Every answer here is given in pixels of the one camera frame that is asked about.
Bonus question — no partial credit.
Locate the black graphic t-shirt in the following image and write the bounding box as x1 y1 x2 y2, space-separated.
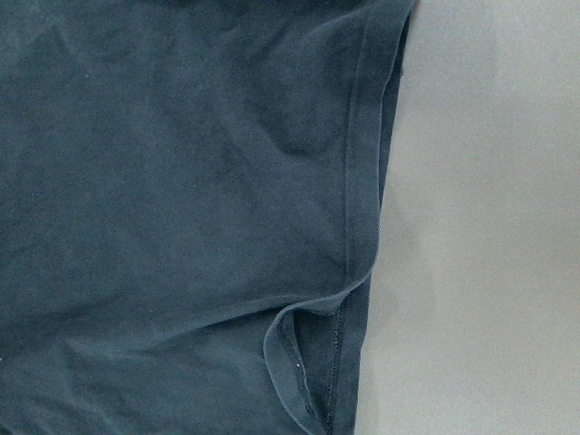
1 1 413 434

